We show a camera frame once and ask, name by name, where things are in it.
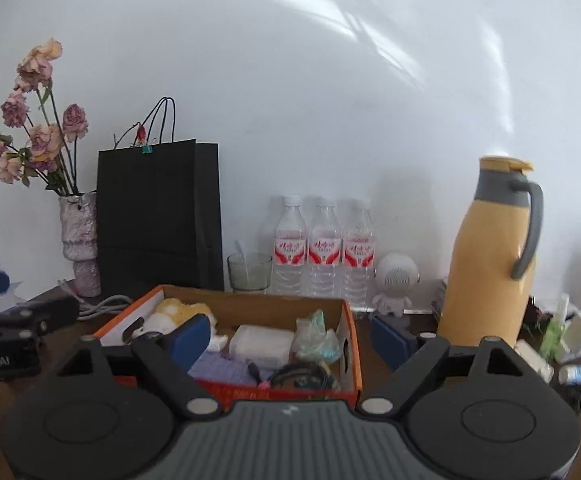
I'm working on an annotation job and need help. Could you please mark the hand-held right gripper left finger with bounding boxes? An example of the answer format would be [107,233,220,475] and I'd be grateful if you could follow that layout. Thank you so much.
[55,312,221,418]

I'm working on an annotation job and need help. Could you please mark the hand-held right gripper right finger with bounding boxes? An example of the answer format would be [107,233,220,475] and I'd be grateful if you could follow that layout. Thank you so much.
[360,315,525,418]

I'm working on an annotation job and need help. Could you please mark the white tissue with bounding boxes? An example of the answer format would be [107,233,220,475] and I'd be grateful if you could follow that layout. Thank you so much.
[205,332,232,354]

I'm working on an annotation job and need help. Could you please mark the white yellow plush alpaca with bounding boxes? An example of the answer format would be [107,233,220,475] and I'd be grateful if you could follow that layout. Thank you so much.
[123,297,218,346]

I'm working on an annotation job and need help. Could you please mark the purple knitted cloth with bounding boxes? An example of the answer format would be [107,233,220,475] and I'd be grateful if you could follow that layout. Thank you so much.
[188,350,251,386]

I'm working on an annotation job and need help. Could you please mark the white plastic container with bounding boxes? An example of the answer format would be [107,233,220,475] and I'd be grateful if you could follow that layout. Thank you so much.
[229,324,295,368]

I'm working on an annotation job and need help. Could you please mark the iridescent plastic bag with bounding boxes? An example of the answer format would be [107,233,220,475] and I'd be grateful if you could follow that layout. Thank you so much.
[290,310,343,363]

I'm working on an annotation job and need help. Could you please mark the red cardboard box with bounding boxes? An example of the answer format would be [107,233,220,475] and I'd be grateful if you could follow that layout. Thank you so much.
[93,284,363,408]

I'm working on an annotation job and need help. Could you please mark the black braided cable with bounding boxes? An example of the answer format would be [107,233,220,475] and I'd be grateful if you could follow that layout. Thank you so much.
[270,360,341,391]

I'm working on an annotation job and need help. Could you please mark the small patterned box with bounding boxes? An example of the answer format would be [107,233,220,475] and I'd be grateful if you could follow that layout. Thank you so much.
[430,277,448,318]

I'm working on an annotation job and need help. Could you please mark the white robot-shaped speaker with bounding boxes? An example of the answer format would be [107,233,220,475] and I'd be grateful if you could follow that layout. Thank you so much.
[371,252,421,318]

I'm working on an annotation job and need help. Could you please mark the clear drinking glass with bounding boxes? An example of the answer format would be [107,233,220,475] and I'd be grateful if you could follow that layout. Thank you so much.
[227,240,272,292]

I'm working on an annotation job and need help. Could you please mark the purple mottled vase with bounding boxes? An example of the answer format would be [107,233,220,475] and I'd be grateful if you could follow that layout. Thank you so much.
[59,190,102,298]

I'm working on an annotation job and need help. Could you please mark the clear water bottle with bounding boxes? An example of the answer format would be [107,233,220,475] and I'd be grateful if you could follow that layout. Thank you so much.
[273,196,307,296]
[307,197,343,298]
[343,199,376,306]

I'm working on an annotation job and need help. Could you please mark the yellow thermos jug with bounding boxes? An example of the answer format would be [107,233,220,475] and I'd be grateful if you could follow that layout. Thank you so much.
[436,156,544,348]

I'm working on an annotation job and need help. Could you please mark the black paper bag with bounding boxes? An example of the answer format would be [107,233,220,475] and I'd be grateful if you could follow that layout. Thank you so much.
[96,96,224,296]

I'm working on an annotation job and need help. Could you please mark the dried pink flowers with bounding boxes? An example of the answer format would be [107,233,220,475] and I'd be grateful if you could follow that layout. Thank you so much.
[0,37,90,196]

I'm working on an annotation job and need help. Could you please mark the small green spray bottle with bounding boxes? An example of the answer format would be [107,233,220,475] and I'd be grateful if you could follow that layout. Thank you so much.
[540,294,571,361]

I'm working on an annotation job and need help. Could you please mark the grey cable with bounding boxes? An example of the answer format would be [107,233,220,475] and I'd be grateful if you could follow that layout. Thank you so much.
[58,280,134,318]

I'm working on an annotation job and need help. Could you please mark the tangled black cable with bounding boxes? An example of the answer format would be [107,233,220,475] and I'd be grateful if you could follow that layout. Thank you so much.
[557,382,581,418]

